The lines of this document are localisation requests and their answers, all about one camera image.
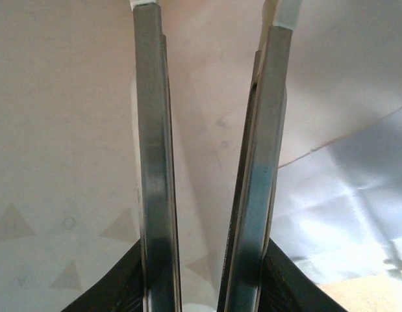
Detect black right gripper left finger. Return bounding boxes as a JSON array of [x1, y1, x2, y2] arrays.
[[69, 240, 147, 312]]

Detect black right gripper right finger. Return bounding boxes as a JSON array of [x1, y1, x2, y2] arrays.
[[260, 241, 351, 312]]

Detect steel tongs with white tips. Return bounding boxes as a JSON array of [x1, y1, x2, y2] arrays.
[[127, 0, 302, 312]]

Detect white printed paper bag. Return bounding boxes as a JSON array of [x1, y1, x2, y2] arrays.
[[0, 0, 402, 312]]

